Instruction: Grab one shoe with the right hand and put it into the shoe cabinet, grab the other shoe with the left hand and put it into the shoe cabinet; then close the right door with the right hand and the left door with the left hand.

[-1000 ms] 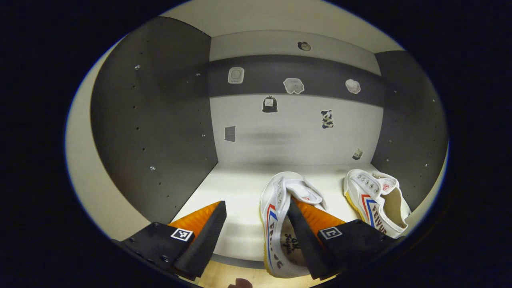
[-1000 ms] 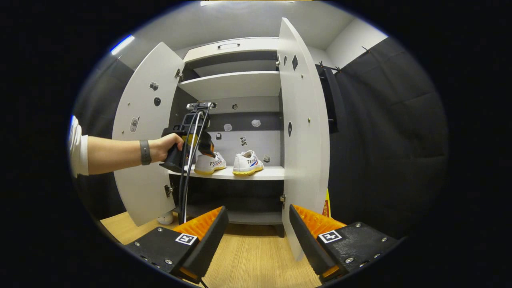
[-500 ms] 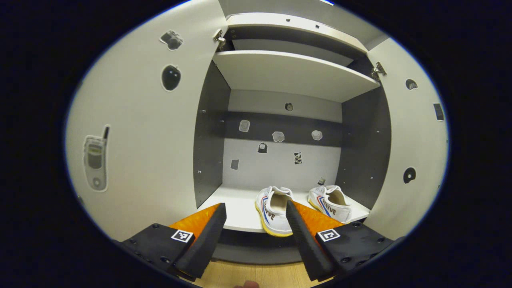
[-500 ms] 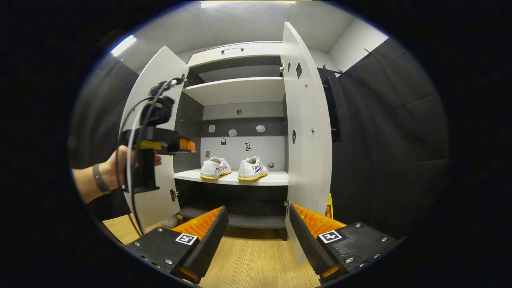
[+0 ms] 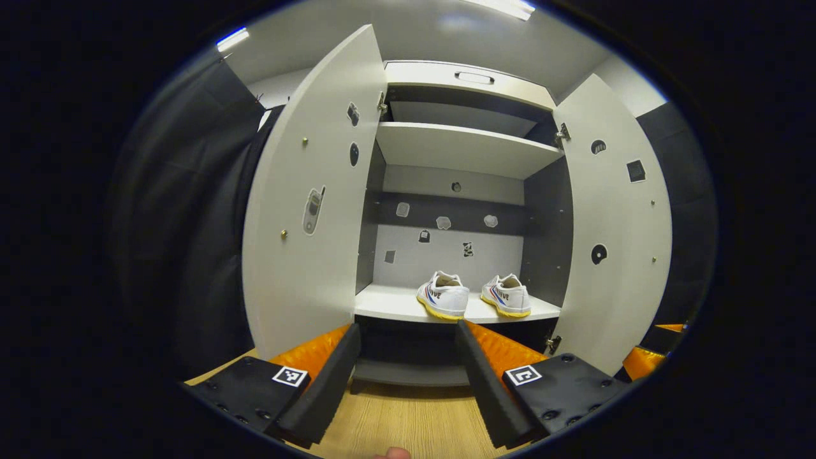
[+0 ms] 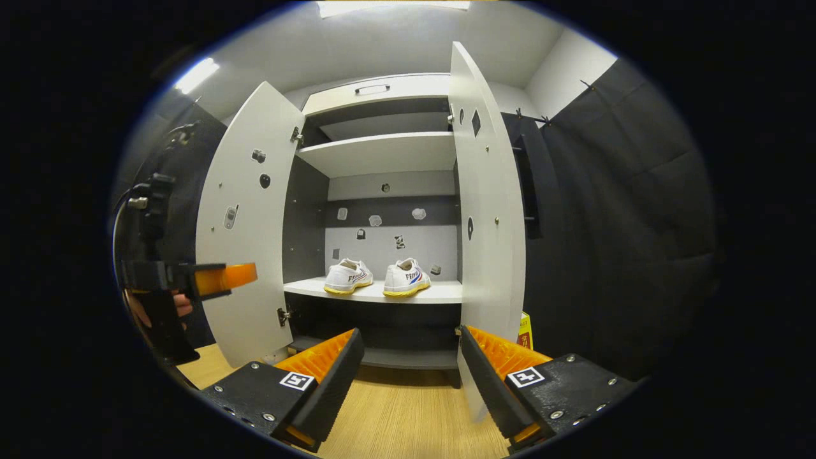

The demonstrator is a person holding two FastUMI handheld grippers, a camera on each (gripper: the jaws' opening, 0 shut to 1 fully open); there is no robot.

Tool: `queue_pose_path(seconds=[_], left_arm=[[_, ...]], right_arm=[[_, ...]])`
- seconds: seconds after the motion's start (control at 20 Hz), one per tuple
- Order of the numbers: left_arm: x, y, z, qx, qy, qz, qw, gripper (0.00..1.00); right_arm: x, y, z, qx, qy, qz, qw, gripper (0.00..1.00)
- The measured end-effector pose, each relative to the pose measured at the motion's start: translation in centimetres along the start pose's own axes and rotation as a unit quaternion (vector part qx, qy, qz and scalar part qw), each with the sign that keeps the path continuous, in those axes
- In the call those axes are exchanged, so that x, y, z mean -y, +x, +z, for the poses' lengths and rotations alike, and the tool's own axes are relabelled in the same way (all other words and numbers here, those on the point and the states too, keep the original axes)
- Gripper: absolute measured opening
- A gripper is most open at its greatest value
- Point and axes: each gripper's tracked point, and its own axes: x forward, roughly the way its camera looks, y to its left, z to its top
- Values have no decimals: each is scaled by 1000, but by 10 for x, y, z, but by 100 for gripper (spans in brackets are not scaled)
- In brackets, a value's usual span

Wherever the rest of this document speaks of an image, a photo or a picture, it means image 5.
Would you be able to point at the narrow ceiling light strip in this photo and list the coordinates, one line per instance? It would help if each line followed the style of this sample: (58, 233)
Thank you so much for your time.
(233, 38)

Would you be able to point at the black backdrop cloth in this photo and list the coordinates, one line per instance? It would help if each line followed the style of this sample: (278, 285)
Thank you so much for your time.
(185, 210)

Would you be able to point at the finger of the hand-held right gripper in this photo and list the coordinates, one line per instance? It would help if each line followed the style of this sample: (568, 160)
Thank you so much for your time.
(670, 327)
(644, 362)

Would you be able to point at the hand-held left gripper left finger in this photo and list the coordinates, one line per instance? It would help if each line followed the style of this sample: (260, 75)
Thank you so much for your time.
(331, 376)

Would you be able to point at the wide ceiling light panel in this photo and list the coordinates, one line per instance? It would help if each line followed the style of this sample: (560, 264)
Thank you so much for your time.
(503, 6)

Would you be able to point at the white canvas shoe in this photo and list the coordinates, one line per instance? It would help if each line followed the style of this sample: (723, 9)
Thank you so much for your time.
(444, 298)
(509, 296)

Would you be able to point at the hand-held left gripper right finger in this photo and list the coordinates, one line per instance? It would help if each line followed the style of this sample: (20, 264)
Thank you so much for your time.
(484, 389)

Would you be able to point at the white shoe cabinet door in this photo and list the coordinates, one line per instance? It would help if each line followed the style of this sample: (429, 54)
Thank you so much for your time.
(299, 287)
(618, 287)

